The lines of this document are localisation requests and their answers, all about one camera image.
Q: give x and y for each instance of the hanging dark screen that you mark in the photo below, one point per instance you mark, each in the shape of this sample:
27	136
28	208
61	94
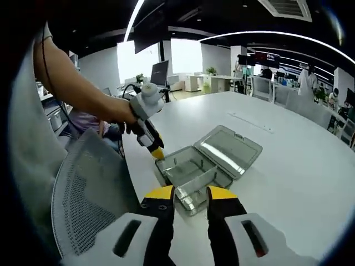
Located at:
147	36

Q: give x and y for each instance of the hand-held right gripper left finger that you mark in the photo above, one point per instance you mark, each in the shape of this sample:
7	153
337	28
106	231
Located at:
155	235

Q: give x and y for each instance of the white mesh office chair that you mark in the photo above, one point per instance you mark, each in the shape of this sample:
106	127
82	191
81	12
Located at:
262	88

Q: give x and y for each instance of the grey mesh office chair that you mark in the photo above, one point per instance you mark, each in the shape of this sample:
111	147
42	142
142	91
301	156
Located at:
91	171

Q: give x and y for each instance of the ceiling air vent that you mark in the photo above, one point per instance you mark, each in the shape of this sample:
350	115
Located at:
285	9

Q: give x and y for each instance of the person's left hand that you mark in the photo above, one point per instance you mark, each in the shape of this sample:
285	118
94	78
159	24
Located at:
122	110

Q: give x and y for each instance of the green potted plant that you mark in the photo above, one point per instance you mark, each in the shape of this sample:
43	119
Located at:
211	71

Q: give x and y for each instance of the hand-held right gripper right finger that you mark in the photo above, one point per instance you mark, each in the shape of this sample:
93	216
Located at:
219	238

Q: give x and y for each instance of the red-lit display screen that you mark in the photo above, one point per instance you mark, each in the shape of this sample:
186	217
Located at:
266	59

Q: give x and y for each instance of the metal rack with white bins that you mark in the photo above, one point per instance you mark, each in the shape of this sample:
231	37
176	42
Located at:
55	119

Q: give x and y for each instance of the clear plastic compartment box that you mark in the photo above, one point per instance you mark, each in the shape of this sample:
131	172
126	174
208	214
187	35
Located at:
230	149

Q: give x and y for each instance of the grey laptop on stand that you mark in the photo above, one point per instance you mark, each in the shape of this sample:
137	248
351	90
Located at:
159	73

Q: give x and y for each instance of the white low cabinet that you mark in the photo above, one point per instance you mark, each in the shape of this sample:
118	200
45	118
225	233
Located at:
199	83

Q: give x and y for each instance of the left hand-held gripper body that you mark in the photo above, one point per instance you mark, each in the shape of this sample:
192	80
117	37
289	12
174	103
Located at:
149	101

